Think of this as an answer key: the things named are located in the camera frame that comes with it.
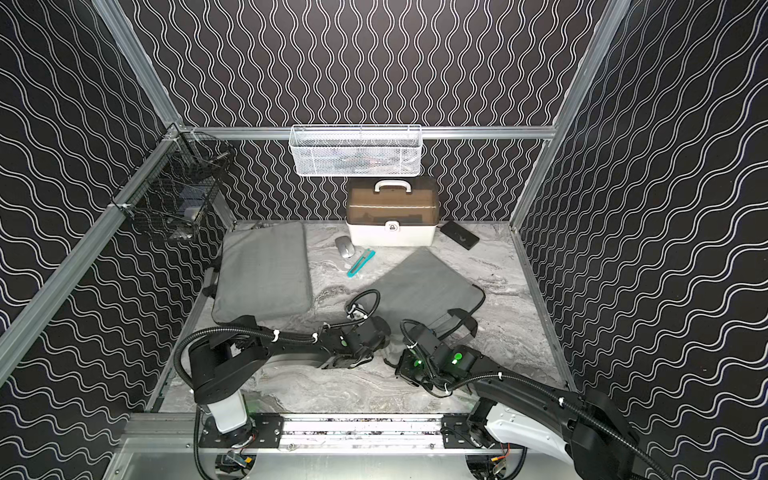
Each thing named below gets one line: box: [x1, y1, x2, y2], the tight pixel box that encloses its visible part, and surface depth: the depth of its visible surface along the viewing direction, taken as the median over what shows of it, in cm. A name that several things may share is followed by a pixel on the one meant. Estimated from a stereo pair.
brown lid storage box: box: [345, 177, 439, 247], surface depth 106 cm
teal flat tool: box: [346, 248, 377, 278], surface depth 111 cm
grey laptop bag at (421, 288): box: [347, 247, 486, 337], surface depth 102 cm
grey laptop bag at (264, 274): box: [212, 222, 313, 324], surface depth 103 cm
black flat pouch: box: [440, 220, 480, 251], surface depth 116 cm
